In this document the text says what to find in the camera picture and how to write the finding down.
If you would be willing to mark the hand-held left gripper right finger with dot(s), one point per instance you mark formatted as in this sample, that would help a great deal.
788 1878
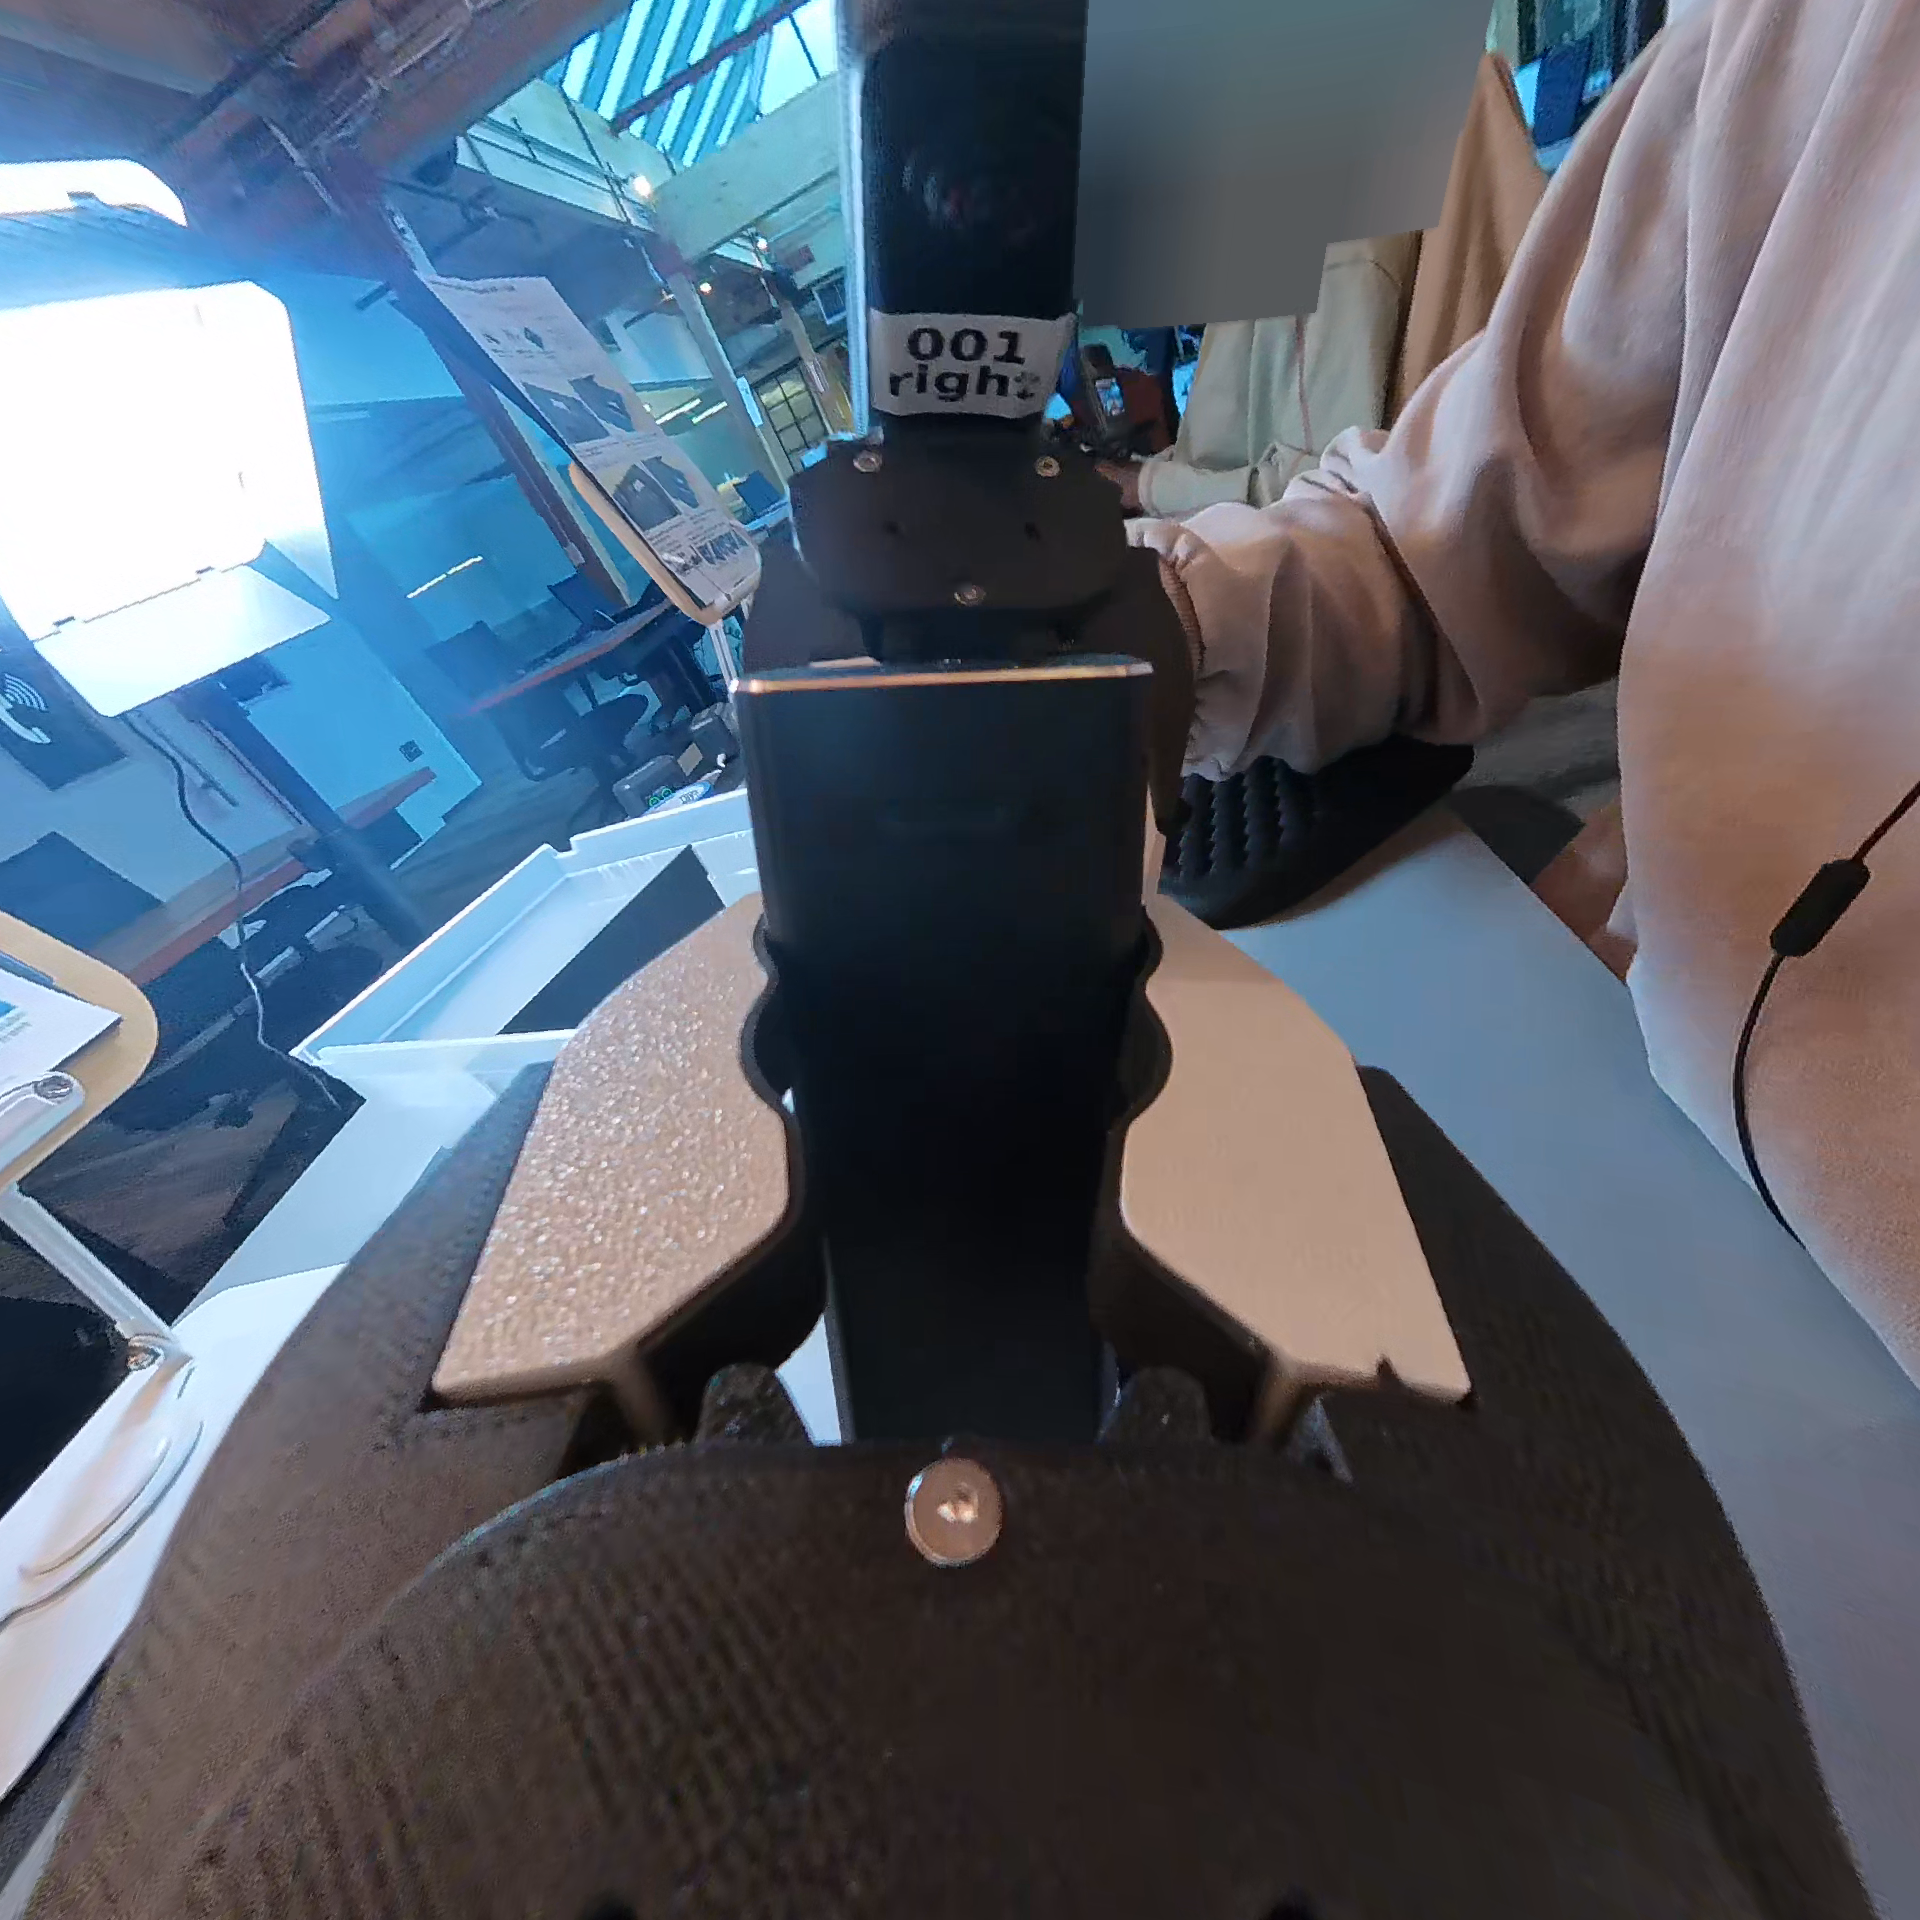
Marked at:
1275 1184

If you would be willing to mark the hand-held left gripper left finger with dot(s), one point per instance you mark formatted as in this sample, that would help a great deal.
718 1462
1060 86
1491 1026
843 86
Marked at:
628 1184

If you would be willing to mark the person's right forearm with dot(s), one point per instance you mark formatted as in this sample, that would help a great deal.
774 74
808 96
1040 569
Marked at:
1348 598

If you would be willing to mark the white plastic tray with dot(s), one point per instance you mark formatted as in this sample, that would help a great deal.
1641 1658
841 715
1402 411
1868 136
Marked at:
451 961

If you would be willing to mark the instruction poster board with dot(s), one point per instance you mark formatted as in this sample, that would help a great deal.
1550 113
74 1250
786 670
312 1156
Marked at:
628 464

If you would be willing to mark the black foam pad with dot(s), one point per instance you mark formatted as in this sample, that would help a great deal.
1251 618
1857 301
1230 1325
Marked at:
1320 833

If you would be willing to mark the instruction sheet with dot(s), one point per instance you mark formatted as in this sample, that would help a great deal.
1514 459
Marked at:
43 1036

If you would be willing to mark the black sign with phone icon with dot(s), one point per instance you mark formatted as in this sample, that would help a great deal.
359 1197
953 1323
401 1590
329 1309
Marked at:
43 720

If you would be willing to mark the bright softbox light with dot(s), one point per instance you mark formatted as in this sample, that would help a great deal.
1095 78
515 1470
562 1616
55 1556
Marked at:
150 450

